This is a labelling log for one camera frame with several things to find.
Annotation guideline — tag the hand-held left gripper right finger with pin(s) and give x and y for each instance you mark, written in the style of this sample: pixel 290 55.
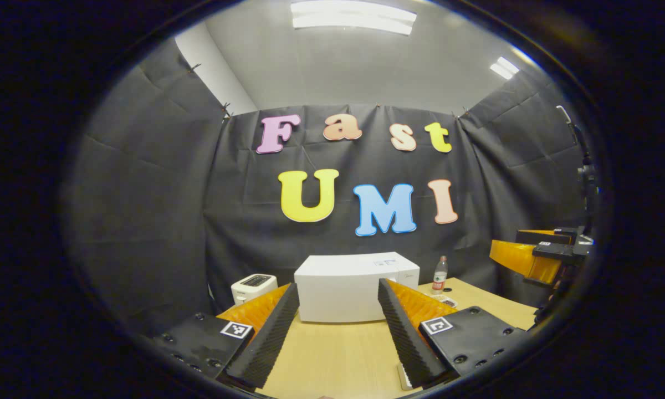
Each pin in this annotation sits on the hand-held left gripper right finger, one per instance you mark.
pixel 407 338

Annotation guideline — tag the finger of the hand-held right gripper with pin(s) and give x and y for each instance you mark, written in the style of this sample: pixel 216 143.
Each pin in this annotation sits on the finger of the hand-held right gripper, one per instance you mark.
pixel 548 236
pixel 523 259

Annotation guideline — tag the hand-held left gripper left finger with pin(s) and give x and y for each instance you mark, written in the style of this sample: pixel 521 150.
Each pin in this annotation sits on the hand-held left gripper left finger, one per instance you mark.
pixel 271 338

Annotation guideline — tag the white microwave oven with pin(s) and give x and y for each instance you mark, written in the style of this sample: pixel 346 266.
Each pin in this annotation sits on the white microwave oven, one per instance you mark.
pixel 343 282

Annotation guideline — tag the white toaster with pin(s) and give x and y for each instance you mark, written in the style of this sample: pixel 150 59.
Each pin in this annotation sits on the white toaster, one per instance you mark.
pixel 252 288

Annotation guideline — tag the white divided plate with beans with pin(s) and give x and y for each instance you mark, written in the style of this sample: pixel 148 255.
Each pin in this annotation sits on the white divided plate with beans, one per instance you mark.
pixel 448 301

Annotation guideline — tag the dark metal stand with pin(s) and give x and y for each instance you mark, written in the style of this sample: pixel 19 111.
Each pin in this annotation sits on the dark metal stand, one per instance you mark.
pixel 587 183

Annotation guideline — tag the clear plastic water bottle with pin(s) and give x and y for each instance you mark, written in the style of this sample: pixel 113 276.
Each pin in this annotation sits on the clear plastic water bottle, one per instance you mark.
pixel 439 280

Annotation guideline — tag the black backdrop cloth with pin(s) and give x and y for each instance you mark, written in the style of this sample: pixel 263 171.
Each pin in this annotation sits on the black backdrop cloth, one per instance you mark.
pixel 144 221

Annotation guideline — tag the small ceiling light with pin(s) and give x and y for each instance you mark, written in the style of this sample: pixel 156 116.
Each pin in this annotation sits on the small ceiling light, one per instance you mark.
pixel 504 67

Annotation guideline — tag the large ceiling light panel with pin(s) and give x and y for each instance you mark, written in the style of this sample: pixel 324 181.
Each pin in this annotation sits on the large ceiling light panel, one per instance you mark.
pixel 354 16

